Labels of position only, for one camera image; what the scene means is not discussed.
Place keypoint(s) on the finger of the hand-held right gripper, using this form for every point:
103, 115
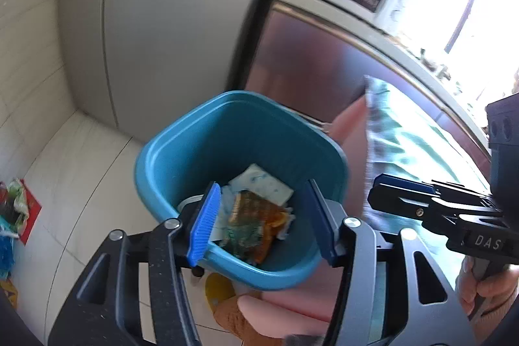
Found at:
405, 208
405, 184

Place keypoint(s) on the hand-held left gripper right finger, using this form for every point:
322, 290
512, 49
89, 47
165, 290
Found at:
320, 220

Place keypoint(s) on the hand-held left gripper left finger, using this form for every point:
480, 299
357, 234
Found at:
204, 224

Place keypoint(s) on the orange snack wrapper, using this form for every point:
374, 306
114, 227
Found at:
251, 224

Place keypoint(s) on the blue plastic trash bin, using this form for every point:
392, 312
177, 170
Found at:
227, 135

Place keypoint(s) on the person's right hand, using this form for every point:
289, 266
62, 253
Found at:
466, 289

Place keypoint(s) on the teal blanket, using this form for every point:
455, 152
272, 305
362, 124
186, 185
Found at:
413, 143

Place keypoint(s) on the dark metal furniture leg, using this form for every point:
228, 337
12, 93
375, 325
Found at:
197, 272

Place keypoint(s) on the brown plush slipper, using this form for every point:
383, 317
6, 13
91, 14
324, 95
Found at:
227, 313

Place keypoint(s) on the kitchenware clutter on counter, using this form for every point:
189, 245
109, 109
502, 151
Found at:
442, 74

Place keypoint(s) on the grey fuzzy cloth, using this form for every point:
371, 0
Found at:
304, 341

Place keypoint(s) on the brown kitchen cabinet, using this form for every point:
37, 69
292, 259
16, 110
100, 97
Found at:
300, 62

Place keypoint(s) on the red paper sheet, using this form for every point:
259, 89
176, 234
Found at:
32, 212

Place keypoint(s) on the grey refrigerator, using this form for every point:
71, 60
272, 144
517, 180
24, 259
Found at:
170, 38

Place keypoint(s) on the pile of plastic bags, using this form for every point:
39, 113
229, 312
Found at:
12, 216

